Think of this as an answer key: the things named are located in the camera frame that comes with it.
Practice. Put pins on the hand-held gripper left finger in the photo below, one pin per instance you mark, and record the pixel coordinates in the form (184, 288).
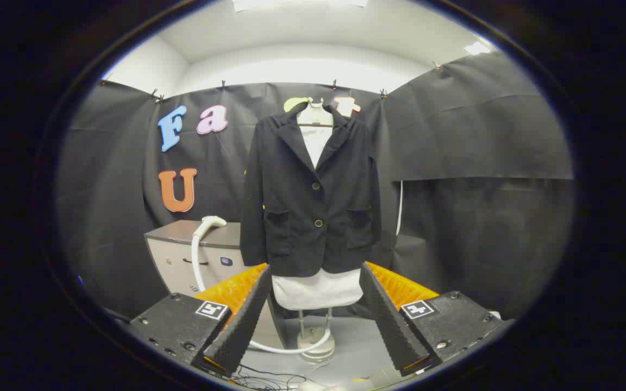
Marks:
(242, 326)

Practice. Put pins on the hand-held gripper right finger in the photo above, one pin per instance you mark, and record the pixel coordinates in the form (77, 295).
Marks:
(394, 326)

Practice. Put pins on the white garment steamer head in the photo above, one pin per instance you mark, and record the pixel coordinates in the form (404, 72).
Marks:
(212, 221)

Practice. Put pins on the black jacket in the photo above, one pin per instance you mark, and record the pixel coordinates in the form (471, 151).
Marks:
(313, 217)

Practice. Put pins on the dress form stand base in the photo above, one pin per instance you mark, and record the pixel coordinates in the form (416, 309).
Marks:
(313, 338)

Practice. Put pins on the white dress form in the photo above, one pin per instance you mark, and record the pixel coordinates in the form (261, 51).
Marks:
(318, 290)

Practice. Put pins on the grey cabinet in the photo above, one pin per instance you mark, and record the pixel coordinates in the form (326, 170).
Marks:
(174, 266)

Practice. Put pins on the black backdrop cloth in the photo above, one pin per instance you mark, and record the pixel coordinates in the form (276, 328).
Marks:
(481, 136)

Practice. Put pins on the white plastic hanger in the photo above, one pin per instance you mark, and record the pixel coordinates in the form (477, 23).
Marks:
(315, 115)

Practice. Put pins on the ceiling light panel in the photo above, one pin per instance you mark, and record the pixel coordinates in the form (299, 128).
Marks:
(477, 48)
(299, 3)

